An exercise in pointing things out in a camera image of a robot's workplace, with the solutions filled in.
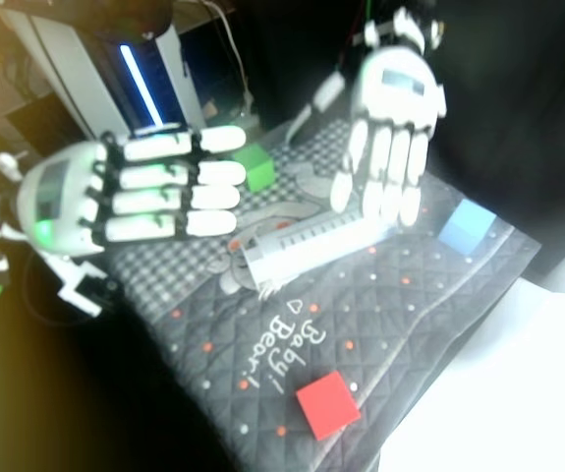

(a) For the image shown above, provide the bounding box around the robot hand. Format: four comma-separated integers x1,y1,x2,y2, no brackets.
329,46,449,230
16,125,249,257

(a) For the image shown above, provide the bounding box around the large translucent plastic syringe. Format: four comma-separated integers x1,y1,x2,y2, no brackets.
240,208,396,302

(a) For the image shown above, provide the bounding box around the blue cube block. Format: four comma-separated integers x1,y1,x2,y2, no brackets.
437,199,498,257

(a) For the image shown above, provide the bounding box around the white power plug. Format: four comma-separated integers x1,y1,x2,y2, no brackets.
235,92,264,130

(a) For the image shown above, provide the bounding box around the green cube block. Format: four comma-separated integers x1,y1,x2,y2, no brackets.
232,145,277,193

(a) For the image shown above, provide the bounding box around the white tower with blue light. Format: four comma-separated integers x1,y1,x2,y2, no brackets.
0,0,209,144

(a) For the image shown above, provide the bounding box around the grey quilt with bear print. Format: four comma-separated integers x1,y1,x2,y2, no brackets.
99,105,542,472

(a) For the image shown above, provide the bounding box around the red cube block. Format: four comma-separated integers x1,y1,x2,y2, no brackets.
295,371,363,441

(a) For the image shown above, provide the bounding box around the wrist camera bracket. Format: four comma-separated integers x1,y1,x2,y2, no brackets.
58,258,117,319

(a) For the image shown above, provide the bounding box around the white cable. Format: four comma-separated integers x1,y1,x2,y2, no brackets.
201,0,257,115

